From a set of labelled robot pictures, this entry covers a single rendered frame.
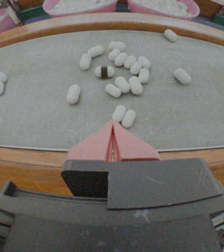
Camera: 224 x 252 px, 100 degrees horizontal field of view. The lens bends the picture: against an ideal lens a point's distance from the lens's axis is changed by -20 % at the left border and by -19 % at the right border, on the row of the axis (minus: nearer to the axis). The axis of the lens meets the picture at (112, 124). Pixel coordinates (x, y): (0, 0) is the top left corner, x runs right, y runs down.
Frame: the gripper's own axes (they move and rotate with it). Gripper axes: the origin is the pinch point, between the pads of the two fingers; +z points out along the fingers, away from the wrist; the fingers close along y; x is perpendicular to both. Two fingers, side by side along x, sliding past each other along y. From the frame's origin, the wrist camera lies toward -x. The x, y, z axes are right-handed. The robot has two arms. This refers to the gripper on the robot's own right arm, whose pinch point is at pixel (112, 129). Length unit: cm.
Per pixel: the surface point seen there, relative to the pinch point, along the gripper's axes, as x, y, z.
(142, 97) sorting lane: 1.0, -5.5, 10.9
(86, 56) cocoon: -5.9, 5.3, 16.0
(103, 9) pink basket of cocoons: -19.0, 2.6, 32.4
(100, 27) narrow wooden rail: -12.7, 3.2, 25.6
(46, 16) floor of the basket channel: -24, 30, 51
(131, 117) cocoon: 2.6, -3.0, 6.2
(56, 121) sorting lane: 4.0, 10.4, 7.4
